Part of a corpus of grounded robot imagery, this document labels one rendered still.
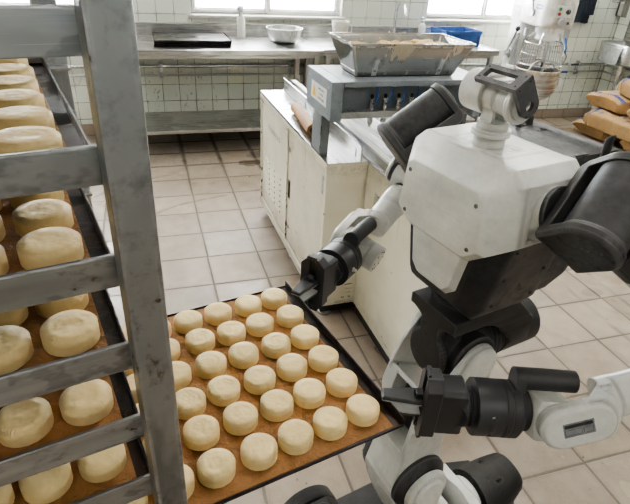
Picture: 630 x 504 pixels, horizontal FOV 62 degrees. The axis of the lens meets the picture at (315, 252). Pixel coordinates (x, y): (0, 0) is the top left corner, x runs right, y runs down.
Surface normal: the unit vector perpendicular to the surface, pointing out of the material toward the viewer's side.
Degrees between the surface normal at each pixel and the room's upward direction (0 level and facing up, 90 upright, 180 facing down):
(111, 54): 90
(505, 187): 62
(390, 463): 74
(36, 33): 90
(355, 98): 90
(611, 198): 37
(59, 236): 0
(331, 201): 90
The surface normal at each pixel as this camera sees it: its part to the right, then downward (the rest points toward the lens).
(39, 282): 0.48, 0.47
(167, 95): 0.29, 0.50
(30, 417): 0.05, -0.86
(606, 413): 0.00, 0.24
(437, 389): 0.04, -0.25
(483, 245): -0.28, 0.40
